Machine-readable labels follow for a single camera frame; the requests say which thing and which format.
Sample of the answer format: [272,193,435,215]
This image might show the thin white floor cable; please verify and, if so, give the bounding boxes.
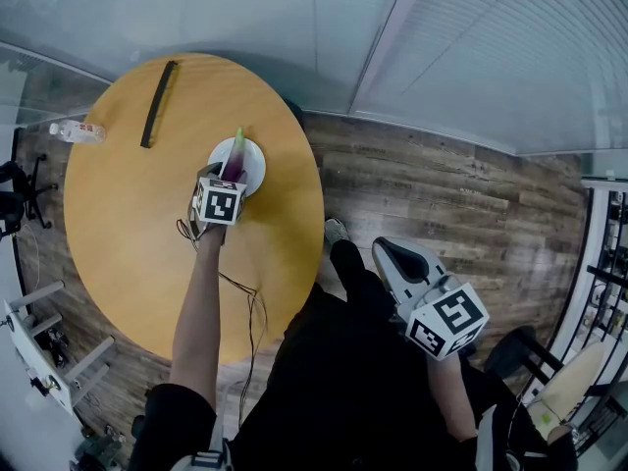
[17,221,40,287]

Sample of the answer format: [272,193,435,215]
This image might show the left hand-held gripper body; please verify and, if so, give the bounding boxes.
[187,177,249,244]

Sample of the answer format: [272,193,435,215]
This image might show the grey left shoulder strap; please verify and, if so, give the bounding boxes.
[188,409,235,471]

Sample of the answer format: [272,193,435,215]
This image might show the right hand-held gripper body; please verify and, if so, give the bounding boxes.
[391,271,491,361]

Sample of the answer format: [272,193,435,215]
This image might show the white round plate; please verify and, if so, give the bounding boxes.
[207,136,267,198]

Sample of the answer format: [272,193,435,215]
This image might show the grey shoulder strap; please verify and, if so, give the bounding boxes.
[188,409,235,471]
[474,404,521,471]

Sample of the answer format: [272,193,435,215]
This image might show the person's right forearm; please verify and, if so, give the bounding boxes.
[425,350,478,444]

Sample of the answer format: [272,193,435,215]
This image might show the thin dark wrist cable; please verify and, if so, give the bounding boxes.
[176,218,270,429]

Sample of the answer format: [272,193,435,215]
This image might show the long black strip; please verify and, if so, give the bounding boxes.
[139,60,180,150]

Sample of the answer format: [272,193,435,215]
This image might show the black office chair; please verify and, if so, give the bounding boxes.
[0,153,59,239]

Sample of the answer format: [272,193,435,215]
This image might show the white desk with grey legs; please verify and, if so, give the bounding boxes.
[2,280,117,416]

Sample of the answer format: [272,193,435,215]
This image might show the person's left forearm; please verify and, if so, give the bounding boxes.
[169,223,230,411]

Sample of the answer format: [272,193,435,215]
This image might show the person's black clothing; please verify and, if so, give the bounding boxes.
[127,237,580,471]

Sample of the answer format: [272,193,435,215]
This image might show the clear plastic water bottle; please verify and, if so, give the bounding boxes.
[48,119,108,145]

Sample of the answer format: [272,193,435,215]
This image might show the grey right shoulder strap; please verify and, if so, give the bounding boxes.
[474,404,521,471]

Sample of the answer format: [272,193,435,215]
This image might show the small beige oval table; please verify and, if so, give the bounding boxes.
[534,343,607,424]

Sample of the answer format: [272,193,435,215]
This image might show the purple eggplant with green stem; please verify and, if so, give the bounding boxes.
[219,126,249,183]

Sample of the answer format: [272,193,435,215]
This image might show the round wooden table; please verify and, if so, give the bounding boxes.
[63,52,326,366]

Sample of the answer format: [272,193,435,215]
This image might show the black metal shelf rack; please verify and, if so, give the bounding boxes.
[583,183,628,362]

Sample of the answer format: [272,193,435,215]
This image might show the black table base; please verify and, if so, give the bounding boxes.
[483,325,565,387]

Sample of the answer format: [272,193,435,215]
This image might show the person's light shoe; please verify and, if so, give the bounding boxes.
[323,217,350,244]

